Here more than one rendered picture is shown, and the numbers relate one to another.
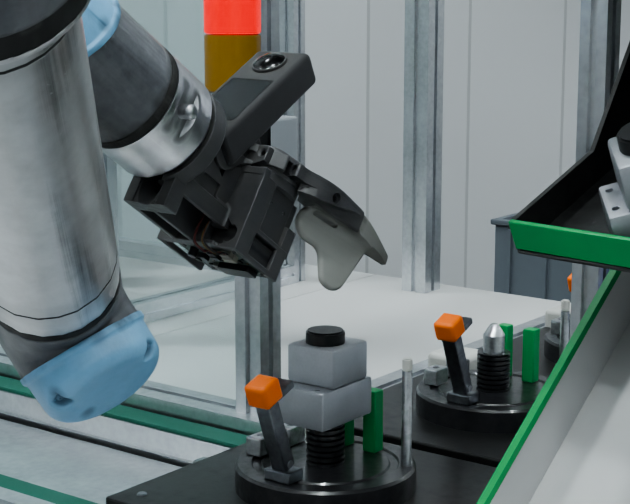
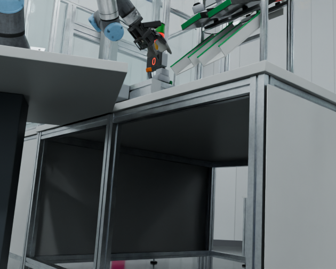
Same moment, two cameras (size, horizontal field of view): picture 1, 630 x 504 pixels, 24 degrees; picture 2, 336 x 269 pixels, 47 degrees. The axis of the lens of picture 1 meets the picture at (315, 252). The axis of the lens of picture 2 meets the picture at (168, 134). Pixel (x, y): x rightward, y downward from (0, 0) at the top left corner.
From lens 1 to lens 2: 1.12 m
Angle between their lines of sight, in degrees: 25
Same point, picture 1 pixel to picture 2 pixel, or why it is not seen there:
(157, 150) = (130, 17)
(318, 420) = (158, 77)
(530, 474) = (183, 64)
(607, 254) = (191, 21)
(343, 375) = (164, 72)
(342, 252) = (162, 47)
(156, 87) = (130, 6)
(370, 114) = (236, 180)
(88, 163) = not seen: outside the picture
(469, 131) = not seen: hidden behind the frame
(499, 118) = not seen: hidden behind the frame
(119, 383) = (117, 32)
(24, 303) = (103, 10)
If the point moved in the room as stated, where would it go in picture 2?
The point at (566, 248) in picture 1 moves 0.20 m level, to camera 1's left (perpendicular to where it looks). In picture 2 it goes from (187, 24) to (139, 26)
